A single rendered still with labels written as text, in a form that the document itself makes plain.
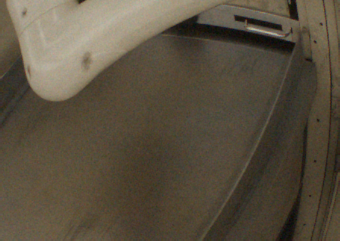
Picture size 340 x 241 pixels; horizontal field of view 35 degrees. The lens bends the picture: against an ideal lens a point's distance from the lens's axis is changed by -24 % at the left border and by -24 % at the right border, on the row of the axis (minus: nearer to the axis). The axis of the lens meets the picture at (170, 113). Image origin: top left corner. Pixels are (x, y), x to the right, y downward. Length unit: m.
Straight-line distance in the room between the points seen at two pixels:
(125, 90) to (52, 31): 0.45
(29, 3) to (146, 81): 0.48
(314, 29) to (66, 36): 0.58
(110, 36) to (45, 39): 0.09
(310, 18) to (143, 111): 0.38
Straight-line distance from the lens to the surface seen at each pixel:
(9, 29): 1.37
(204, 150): 0.99
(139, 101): 1.11
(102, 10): 0.69
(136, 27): 0.69
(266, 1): 1.20
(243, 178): 0.84
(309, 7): 1.12
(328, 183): 1.39
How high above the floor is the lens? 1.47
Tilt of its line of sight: 36 degrees down
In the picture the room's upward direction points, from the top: 9 degrees counter-clockwise
